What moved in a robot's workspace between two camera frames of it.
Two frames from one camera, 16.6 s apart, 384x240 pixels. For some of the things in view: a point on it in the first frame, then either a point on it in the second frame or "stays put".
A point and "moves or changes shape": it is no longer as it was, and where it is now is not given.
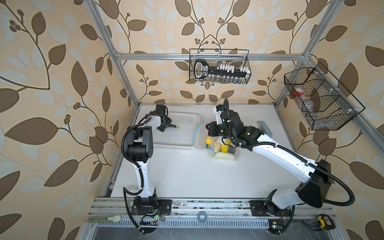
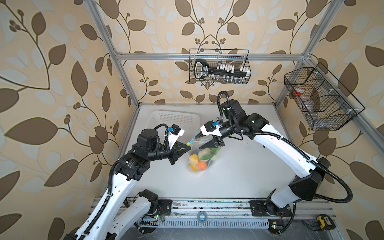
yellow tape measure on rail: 326,222 stays put
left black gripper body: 167,120 to 159,155
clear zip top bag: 222,148 to 200,159
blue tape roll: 202,216 stays put
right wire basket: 325,103 stays put
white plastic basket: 182,137 stays put
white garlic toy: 217,147 moves or changes shape
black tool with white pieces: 202,69 stays put
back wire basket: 219,66 stays put
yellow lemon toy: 208,141 moves or changes shape
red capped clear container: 298,91 stays put
